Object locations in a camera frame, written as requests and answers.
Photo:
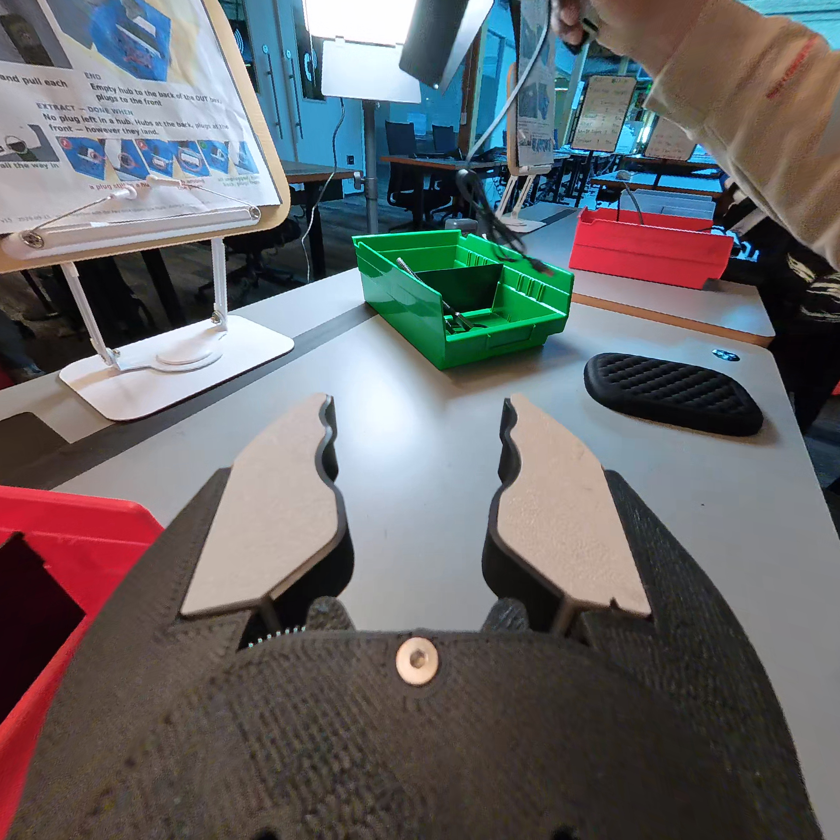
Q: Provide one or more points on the led light panel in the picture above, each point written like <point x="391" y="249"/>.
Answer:
<point x="367" y="79"/>

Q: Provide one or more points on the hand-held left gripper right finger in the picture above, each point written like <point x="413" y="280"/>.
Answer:
<point x="564" y="518"/>

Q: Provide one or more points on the wooden office desk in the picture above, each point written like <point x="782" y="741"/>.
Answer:
<point x="308" y="174"/>

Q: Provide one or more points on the black office chair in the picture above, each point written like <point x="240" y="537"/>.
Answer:
<point x="400" y="138"/>

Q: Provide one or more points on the black wrist rest pad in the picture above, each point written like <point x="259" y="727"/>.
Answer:
<point x="669" y="394"/>

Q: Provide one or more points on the black desk grommet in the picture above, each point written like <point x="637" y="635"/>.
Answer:
<point x="725" y="355"/>

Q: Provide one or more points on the red plastic bin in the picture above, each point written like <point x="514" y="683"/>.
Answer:
<point x="79" y="525"/>

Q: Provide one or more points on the grey usb hub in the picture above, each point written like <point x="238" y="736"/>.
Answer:
<point x="439" y="33"/>

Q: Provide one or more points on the red storage bin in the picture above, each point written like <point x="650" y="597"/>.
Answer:
<point x="643" y="256"/>

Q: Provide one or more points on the whiteboard on stand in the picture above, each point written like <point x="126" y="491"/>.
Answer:
<point x="604" y="111"/>
<point x="669" y="141"/>

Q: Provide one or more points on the poster board on stand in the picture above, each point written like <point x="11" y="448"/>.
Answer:
<point x="531" y="98"/>

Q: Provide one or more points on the green plastic bin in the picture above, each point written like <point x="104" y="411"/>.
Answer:
<point x="407" y="295"/>

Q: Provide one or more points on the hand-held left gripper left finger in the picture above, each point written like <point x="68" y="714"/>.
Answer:
<point x="275" y="512"/>

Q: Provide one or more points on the wooden poster board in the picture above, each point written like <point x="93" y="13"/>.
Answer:
<point x="281" y="197"/>

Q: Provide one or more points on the light panel stand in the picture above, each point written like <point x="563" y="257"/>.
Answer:
<point x="372" y="164"/>

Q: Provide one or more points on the person's right hand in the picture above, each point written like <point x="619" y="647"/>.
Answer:
<point x="623" y="23"/>

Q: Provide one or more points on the person's right forearm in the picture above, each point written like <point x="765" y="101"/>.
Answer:
<point x="754" y="98"/>

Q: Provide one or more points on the black bin divider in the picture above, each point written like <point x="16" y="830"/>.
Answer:
<point x="466" y="289"/>
<point x="26" y="623"/>

